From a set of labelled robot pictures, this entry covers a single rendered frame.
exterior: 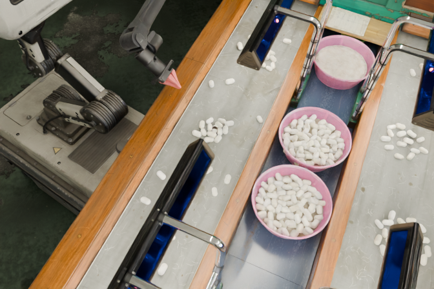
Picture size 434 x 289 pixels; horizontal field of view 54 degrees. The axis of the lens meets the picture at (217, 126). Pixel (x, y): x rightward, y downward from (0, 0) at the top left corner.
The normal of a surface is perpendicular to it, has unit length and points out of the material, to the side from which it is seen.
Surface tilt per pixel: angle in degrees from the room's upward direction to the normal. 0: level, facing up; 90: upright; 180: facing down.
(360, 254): 0
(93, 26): 0
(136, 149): 0
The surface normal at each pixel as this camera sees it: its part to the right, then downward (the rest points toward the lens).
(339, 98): 0.04, -0.57
